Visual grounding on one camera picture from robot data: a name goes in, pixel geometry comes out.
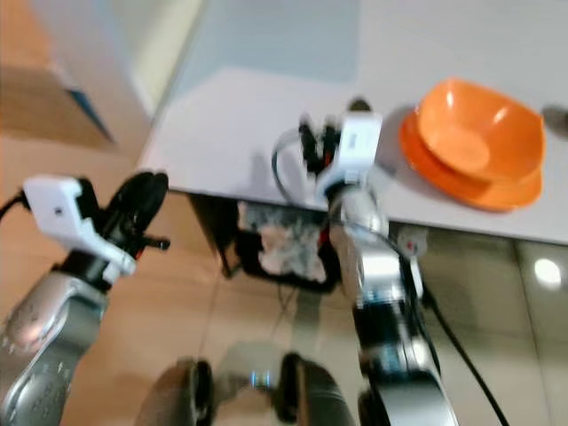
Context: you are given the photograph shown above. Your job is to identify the grey robot left leg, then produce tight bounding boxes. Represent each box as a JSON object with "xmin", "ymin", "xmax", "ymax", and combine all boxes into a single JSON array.
[{"xmin": 154, "ymin": 355, "xmax": 216, "ymax": 426}]

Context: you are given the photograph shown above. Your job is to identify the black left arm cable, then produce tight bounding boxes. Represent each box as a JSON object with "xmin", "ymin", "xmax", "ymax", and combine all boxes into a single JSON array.
[{"xmin": 0, "ymin": 191, "xmax": 28, "ymax": 218}]

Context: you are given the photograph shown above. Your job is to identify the orange plastic plate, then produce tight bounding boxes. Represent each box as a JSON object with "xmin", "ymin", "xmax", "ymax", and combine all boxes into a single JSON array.
[{"xmin": 397, "ymin": 110, "xmax": 545, "ymax": 213}]

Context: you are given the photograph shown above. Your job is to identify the orange plastic bowl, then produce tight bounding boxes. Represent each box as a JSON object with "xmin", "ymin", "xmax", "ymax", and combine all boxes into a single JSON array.
[{"xmin": 414, "ymin": 76, "xmax": 548, "ymax": 188}]

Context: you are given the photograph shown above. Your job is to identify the brown wooden cabinet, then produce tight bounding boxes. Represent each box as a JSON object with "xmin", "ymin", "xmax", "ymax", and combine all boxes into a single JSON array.
[{"xmin": 0, "ymin": 0, "xmax": 118, "ymax": 150}]

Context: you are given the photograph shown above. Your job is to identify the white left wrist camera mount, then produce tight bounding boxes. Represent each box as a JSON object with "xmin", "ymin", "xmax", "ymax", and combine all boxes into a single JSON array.
[{"xmin": 22, "ymin": 176, "xmax": 136, "ymax": 285}]

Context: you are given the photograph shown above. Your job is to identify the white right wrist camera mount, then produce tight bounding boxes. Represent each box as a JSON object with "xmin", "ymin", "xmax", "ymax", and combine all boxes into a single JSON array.
[{"xmin": 314, "ymin": 110, "xmax": 383, "ymax": 201}]

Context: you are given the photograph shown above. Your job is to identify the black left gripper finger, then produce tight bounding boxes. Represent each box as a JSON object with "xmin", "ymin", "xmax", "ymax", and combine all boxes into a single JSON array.
[
  {"xmin": 117, "ymin": 172, "xmax": 149, "ymax": 224},
  {"xmin": 144, "ymin": 171, "xmax": 170, "ymax": 228}
]

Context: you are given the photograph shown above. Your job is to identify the grey robot leg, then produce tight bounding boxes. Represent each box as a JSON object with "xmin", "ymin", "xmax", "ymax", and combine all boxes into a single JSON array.
[
  {"xmin": 275, "ymin": 351, "xmax": 358, "ymax": 426},
  {"xmin": 154, "ymin": 355, "xmax": 216, "ymax": 426}
]

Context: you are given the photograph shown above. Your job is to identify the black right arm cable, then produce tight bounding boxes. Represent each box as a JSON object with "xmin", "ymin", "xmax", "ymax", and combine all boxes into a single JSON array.
[{"xmin": 419, "ymin": 288, "xmax": 514, "ymax": 426}]

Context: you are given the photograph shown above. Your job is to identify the grey robot right leg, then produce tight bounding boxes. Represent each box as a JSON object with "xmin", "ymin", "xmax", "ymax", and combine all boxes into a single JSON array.
[{"xmin": 275, "ymin": 351, "xmax": 358, "ymax": 426}]

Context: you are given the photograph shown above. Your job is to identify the white cabinet panel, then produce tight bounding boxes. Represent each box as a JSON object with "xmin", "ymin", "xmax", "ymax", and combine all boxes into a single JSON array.
[{"xmin": 44, "ymin": 0, "xmax": 207, "ymax": 156}]

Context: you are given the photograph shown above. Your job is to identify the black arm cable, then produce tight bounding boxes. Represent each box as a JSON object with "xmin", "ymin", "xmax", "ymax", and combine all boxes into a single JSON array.
[
  {"xmin": 419, "ymin": 288, "xmax": 514, "ymax": 426},
  {"xmin": 0, "ymin": 191, "xmax": 28, "ymax": 218}
]

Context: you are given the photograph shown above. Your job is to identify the dark crate with clutter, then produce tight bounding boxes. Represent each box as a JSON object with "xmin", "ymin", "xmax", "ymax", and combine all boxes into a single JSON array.
[{"xmin": 233, "ymin": 199, "xmax": 349, "ymax": 296}]

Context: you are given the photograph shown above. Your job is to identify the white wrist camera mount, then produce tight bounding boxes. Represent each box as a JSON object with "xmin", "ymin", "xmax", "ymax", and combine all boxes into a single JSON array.
[
  {"xmin": 22, "ymin": 176, "xmax": 136, "ymax": 285},
  {"xmin": 314, "ymin": 110, "xmax": 383, "ymax": 201}
]

